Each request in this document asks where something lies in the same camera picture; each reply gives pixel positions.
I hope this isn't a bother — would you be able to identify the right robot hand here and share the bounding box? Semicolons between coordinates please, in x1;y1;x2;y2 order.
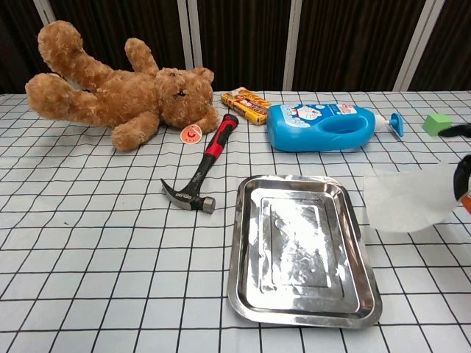
439;123;471;214

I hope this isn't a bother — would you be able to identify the white parchment paper sheet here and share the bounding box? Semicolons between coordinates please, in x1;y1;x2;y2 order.
362;160;471;233

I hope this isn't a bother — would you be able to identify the silver metal tray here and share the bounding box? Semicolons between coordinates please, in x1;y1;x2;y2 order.
227;174;383;329

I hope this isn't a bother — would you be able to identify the green cube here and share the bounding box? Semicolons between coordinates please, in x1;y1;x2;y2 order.
422;113;453;138

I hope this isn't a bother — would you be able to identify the blue detergent pump bottle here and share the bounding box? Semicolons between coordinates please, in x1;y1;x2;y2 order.
266;102;405;152

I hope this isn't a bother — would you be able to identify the yellow snack packet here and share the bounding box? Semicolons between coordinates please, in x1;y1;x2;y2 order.
220;87;269;126

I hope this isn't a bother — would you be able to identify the red black claw hammer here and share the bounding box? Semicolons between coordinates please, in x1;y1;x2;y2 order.
160;113;239;215

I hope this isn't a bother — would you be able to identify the dark folding screen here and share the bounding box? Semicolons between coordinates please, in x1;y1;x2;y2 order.
0;0;471;95

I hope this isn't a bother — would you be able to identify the round orange hang tag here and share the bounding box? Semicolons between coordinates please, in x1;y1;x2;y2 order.
180;124;203;144

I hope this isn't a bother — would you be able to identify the brown teddy bear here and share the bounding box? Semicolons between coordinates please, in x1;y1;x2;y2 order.
24;20;220;151

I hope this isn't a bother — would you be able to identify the checkered white tablecloth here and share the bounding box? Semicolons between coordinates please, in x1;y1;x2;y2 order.
0;90;471;353

